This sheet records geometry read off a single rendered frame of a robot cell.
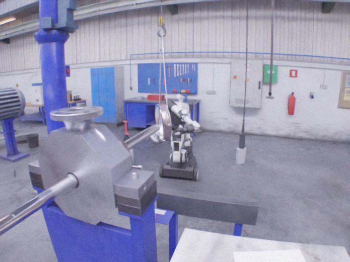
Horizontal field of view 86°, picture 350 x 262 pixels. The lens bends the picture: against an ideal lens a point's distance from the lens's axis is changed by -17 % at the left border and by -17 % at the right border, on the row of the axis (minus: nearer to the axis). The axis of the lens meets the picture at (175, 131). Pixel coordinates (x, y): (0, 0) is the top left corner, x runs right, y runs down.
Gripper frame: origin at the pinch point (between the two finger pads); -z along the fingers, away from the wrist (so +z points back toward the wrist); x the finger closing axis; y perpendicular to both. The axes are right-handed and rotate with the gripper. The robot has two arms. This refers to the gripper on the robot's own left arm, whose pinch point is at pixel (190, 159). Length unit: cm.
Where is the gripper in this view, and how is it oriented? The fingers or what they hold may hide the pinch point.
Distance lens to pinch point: 329.7
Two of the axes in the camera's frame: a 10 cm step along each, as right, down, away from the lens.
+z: -1.1, -9.9, 0.9
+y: 5.8, 0.1, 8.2
